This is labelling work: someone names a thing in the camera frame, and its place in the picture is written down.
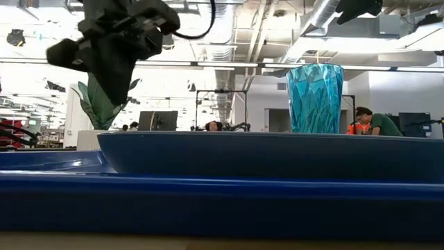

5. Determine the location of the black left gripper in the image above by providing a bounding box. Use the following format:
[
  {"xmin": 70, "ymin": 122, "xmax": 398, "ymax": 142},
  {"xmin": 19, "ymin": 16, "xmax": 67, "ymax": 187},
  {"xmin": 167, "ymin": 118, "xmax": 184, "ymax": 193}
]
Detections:
[{"xmin": 46, "ymin": 0, "xmax": 182, "ymax": 107}]

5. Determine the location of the teal faceted plastic cup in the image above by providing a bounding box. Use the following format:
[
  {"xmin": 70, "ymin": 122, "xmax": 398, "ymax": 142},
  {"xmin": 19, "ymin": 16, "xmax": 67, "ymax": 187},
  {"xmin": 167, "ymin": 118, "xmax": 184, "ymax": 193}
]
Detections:
[{"xmin": 286, "ymin": 62, "xmax": 345, "ymax": 135}]

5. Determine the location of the blue-green round plate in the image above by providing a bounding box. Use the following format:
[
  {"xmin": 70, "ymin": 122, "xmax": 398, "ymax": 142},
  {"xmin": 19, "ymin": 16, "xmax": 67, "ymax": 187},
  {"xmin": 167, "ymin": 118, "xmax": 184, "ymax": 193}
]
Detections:
[{"xmin": 97, "ymin": 131, "xmax": 444, "ymax": 185}]

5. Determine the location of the blue plastic tray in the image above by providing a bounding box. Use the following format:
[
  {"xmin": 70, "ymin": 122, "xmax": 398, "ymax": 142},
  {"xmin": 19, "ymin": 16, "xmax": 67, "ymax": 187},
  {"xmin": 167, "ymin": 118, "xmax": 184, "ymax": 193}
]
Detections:
[{"xmin": 0, "ymin": 150, "xmax": 444, "ymax": 241}]

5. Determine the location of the green leafy plant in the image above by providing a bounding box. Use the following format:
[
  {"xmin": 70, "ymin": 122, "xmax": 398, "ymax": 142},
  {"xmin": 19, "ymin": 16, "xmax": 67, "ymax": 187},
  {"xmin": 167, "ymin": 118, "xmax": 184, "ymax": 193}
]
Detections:
[{"xmin": 71, "ymin": 72, "xmax": 142, "ymax": 131}]

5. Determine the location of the white plant pot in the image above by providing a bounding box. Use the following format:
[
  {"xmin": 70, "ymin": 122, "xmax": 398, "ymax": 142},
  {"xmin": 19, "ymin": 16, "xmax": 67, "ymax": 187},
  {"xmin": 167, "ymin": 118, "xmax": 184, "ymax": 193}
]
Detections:
[{"xmin": 76, "ymin": 129, "xmax": 109, "ymax": 152}]

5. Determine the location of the black computer monitor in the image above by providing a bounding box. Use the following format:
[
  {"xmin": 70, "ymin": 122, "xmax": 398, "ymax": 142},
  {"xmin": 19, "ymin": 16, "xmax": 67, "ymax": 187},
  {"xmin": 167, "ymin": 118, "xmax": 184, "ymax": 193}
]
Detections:
[
  {"xmin": 137, "ymin": 110, "xmax": 179, "ymax": 132},
  {"xmin": 398, "ymin": 111, "xmax": 432, "ymax": 138}
]

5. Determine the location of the black ceiling camera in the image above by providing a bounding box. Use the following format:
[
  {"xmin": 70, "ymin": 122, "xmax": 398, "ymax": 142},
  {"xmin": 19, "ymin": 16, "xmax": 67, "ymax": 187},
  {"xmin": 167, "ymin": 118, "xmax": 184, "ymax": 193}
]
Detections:
[
  {"xmin": 161, "ymin": 33, "xmax": 176, "ymax": 51},
  {"xmin": 6, "ymin": 28, "xmax": 26, "ymax": 47}
]

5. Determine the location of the black gantry frame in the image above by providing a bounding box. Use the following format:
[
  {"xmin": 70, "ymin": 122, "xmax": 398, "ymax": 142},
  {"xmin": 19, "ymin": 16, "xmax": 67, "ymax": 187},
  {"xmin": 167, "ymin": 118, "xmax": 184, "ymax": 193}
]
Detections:
[
  {"xmin": 341, "ymin": 94, "xmax": 357, "ymax": 135},
  {"xmin": 195, "ymin": 89, "xmax": 248, "ymax": 133}
]

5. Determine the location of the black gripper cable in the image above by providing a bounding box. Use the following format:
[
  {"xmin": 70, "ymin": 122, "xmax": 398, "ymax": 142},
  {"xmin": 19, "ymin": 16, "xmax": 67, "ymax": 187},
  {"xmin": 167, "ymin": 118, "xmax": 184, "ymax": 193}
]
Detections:
[{"xmin": 172, "ymin": 0, "xmax": 216, "ymax": 40}]

